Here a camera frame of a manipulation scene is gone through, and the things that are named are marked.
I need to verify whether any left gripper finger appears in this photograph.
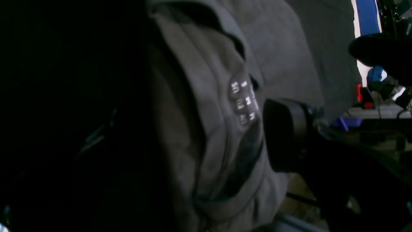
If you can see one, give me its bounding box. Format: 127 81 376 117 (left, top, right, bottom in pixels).
262 99 412 232

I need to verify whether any grey T-shirt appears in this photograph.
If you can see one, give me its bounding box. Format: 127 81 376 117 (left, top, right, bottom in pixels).
146 0 361 232

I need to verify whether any black table cloth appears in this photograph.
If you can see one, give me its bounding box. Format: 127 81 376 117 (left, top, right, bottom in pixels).
1 0 178 232

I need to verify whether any red black clamp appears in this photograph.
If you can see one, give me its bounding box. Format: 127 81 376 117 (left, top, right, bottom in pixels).
357 84 375 110

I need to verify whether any blue plastic mount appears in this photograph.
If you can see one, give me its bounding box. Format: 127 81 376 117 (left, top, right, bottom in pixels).
351 0 382 38

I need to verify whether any blue clamp on frame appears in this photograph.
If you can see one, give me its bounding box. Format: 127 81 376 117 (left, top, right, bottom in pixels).
332 116 363 131

